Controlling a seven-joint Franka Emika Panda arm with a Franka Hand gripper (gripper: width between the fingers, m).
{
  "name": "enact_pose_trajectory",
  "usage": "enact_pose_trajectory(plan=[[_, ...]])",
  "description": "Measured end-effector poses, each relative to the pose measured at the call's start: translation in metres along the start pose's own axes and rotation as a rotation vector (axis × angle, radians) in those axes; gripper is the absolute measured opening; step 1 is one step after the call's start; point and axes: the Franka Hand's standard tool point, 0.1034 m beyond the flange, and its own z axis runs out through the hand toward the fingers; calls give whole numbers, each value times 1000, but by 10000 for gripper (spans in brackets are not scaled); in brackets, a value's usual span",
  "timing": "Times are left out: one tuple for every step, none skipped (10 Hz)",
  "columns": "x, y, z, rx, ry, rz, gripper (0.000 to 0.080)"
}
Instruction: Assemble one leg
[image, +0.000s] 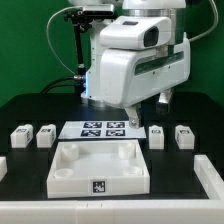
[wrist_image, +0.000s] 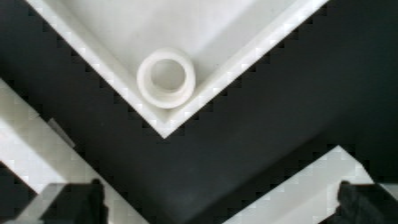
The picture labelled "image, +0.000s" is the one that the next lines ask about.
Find black camera on stand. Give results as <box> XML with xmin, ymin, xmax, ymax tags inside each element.
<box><xmin>64</xmin><ymin>3</ymin><xmax>118</xmax><ymax>100</ymax></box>

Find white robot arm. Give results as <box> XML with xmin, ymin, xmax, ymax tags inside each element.
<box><xmin>68</xmin><ymin>0</ymin><xmax>190</xmax><ymax>129</ymax></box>

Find white square tabletop tray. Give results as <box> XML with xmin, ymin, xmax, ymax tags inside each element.
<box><xmin>47</xmin><ymin>140</ymin><xmax>150</xmax><ymax>198</ymax></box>

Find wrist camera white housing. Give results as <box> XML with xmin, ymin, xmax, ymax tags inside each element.
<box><xmin>100</xmin><ymin>16</ymin><xmax>172</xmax><ymax>50</ymax></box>

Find grey camera cable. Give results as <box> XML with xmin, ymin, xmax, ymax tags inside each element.
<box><xmin>45</xmin><ymin>5</ymin><xmax>84</xmax><ymax>76</ymax></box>

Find black base cables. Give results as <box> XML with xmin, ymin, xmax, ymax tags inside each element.
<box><xmin>39</xmin><ymin>77</ymin><xmax>83</xmax><ymax>94</ymax></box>

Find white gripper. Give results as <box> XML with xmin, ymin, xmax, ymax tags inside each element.
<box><xmin>100</xmin><ymin>41</ymin><xmax>190</xmax><ymax>129</ymax></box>

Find fiducial marker sheet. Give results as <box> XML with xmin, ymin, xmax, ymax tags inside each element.
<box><xmin>59</xmin><ymin>121</ymin><xmax>146</xmax><ymax>140</ymax></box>

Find white workspace border frame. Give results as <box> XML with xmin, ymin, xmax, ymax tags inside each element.
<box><xmin>0</xmin><ymin>155</ymin><xmax>224</xmax><ymax>224</ymax></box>

